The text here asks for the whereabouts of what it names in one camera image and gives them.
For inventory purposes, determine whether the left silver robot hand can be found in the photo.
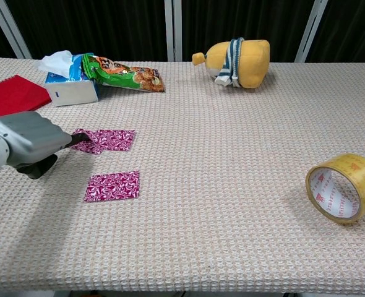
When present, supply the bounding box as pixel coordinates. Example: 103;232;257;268
0;111;92;179

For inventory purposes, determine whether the red spiral notebook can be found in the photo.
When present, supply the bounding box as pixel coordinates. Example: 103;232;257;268
0;74;53;124

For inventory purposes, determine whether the blue white tissue box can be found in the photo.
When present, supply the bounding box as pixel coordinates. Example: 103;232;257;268
44;53;100;107

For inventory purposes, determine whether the white tissue sheet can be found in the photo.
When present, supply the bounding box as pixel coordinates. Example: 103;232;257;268
37;49;74;78

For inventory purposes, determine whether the green snack bag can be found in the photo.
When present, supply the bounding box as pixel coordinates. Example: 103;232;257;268
82;53;165;93

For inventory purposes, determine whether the beige woven tablecloth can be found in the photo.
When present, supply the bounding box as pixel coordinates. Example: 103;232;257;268
0;57;365;295

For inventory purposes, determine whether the blue white striped scarf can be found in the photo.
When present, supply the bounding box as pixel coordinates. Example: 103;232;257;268
214;37;245;88

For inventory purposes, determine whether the yellow plush toy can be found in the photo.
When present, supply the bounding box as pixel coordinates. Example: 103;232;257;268
192;37;271;90

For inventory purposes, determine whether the yellow packing tape roll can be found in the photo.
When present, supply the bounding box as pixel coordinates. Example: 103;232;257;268
305;153;365;224

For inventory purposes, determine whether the white metal frame post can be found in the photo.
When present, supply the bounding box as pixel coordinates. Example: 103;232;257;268
294;0;329;62
164;0;183;62
0;0;33;59

